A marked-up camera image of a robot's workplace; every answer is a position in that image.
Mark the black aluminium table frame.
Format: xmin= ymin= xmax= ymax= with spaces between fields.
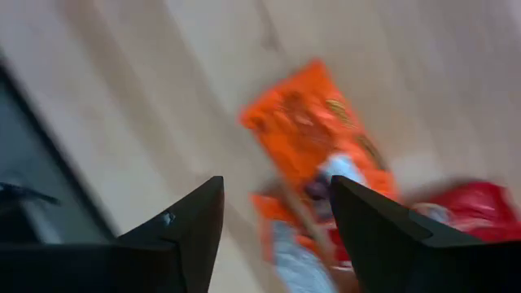
xmin=0 ymin=56 xmax=119 ymax=245

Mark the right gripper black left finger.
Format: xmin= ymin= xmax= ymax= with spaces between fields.
xmin=0 ymin=175 xmax=226 ymax=293

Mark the red KitKat bar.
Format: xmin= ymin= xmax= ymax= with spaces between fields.
xmin=406 ymin=180 xmax=521 ymax=245

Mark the orange Reese's pack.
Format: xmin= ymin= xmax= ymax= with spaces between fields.
xmin=238 ymin=59 xmax=400 ymax=203
xmin=250 ymin=190 xmax=355 ymax=293

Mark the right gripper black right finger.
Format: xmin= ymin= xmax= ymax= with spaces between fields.
xmin=328 ymin=174 xmax=521 ymax=293

